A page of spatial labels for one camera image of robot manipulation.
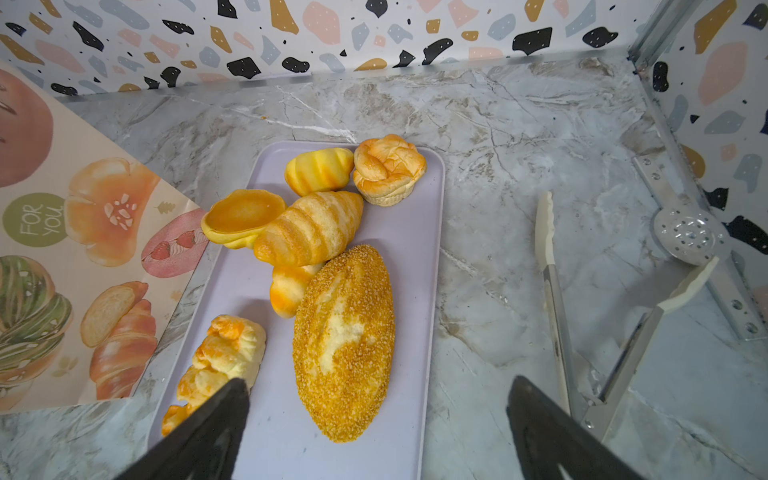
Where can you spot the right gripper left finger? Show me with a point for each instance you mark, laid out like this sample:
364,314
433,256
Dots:
204,446

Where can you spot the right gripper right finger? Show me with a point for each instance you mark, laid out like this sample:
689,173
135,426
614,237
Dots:
550,443

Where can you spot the steel tongs white tips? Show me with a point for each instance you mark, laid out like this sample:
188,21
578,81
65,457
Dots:
605,301

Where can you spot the large sesame oval bread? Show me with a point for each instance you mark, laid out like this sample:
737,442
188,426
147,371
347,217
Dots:
343,345

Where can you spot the printed paper bread bag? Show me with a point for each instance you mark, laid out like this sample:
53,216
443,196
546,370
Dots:
96,251

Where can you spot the round yellow tart bread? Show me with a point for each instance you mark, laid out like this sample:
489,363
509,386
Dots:
237,220

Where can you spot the striped croissant bread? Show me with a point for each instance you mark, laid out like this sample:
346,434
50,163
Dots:
313,230

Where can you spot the lilac plastic tray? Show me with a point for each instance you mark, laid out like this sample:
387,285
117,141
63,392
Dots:
280,439

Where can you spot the braided twist pastry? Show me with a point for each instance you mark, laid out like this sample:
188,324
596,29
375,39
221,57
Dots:
234,347

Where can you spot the small striped yellow roll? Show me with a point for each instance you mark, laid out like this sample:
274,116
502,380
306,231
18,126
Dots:
319,171

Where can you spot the knotted brown bun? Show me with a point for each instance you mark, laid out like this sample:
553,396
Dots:
387,169

